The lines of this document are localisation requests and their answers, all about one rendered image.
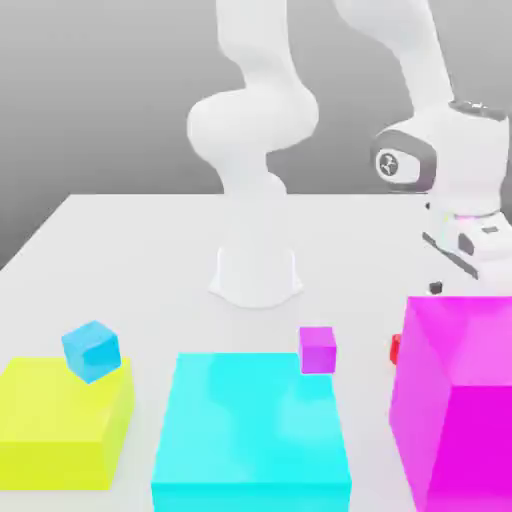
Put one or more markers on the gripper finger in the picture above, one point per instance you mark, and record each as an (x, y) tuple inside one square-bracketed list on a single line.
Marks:
[(436, 287)]

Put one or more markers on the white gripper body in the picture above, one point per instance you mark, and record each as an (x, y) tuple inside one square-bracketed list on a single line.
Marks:
[(448, 260)]

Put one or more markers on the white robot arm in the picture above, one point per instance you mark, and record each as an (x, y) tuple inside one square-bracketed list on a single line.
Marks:
[(252, 120)]

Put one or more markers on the small red cube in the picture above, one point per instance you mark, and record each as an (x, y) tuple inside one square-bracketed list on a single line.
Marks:
[(395, 350)]

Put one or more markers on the small purple cube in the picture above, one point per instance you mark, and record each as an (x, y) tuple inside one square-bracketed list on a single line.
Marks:
[(318, 352)]

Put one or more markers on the small blue cube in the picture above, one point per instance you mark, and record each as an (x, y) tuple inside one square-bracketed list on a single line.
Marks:
[(92, 350)]

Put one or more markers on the large magenta box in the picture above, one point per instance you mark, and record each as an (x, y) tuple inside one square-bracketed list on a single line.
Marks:
[(460, 400)]

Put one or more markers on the large cyan box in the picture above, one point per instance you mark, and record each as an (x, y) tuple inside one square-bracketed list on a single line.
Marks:
[(248, 432)]

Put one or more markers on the large yellow box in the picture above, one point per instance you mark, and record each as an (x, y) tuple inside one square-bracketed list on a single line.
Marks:
[(52, 424)]

